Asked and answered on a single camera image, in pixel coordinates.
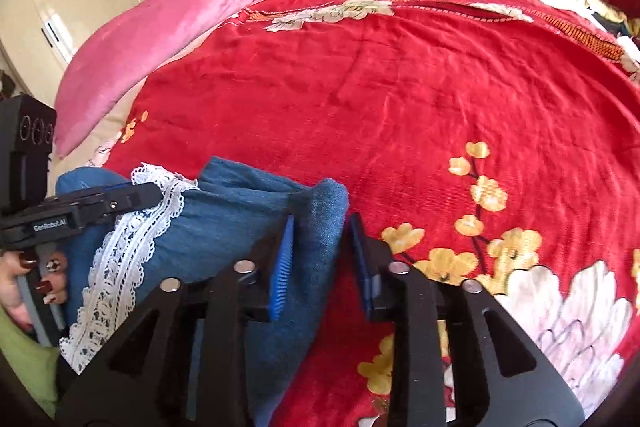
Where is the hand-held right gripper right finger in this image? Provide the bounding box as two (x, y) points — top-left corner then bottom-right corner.
(347, 213), (586, 427)

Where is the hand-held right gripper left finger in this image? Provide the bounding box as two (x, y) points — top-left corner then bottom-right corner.
(55, 214), (296, 427)

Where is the person's left forearm green sleeve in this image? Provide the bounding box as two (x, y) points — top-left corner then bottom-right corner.
(0, 307), (61, 418)

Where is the person's left hand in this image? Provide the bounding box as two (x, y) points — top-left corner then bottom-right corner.
(0, 249), (68, 325)

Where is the red floral blanket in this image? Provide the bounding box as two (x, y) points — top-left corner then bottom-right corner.
(102, 0), (640, 427)

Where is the pink quilt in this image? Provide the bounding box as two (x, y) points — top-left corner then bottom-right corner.
(52, 0), (311, 158)

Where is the blue denim pants lace trim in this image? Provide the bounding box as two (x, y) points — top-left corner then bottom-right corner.
(55, 157), (351, 427)

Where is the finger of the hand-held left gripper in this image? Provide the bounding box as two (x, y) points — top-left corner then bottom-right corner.
(102, 181), (163, 214)

